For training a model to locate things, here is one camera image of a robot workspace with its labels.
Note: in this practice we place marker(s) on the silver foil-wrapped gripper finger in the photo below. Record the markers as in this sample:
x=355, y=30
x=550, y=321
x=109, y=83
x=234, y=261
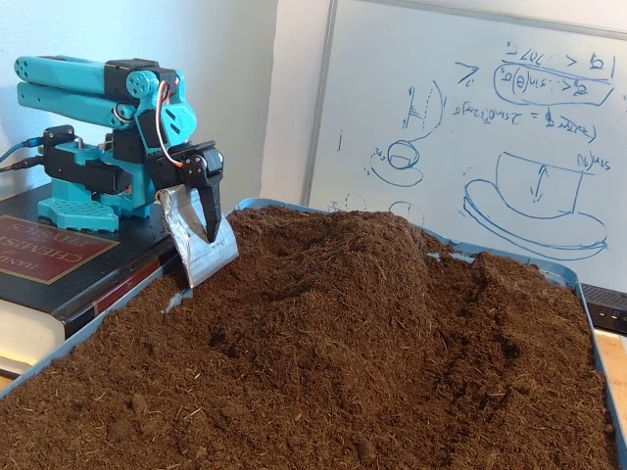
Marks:
x=201, y=249

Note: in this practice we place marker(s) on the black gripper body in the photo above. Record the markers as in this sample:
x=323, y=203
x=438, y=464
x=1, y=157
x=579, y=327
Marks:
x=205, y=165

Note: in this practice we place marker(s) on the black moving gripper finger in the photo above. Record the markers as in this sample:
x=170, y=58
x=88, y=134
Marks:
x=208, y=205

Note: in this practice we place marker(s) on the brown soil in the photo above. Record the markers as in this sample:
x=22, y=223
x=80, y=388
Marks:
x=343, y=367

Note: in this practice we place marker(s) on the teal five-joint robot arm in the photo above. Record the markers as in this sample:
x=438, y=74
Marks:
x=73, y=83

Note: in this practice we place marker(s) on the black chemistry physics handbook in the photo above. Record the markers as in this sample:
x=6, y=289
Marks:
x=137, y=245

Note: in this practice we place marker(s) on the whiteboard with blue drawings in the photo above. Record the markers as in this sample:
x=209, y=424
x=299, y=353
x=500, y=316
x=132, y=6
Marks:
x=490, y=147

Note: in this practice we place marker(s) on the blue plastic tray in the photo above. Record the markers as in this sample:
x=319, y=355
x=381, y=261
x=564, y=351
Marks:
x=563, y=270

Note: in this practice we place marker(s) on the black vented electronic box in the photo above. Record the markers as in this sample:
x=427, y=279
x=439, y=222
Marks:
x=607, y=308

